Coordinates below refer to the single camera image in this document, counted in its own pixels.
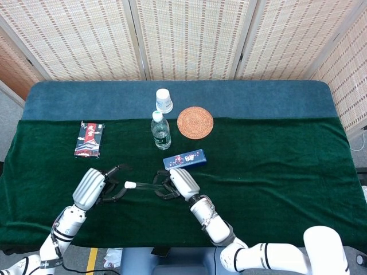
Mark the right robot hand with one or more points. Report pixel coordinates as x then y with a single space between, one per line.
185 183

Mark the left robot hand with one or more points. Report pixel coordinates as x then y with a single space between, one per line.
89 189

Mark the clear glass tube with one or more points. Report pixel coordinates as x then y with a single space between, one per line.
149 186

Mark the small white cap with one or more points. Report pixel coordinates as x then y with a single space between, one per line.
129 185

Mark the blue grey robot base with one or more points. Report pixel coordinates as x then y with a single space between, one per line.
172 260

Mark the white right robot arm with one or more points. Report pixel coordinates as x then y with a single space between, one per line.
218 226

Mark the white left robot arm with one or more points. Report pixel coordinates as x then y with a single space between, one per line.
68 226

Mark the blue rectangular printed box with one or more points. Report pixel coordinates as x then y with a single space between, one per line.
186 160

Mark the black red printed box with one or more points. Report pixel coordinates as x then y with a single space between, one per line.
89 140

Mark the clear plastic water bottle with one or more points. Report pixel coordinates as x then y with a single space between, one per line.
161 134

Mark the round woven rattan coaster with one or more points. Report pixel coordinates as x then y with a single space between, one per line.
195 123

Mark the crumpled white plastic bag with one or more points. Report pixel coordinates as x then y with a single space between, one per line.
113 256

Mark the flat black item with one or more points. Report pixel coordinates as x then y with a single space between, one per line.
160 251

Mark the yellow floor tape strip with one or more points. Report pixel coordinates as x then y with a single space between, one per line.
91 262

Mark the white paper cup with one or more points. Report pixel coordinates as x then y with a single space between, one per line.
164 100

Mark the green velvet cloth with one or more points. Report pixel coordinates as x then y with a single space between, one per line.
272 200

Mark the blue table cloth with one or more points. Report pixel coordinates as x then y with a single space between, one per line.
258 98

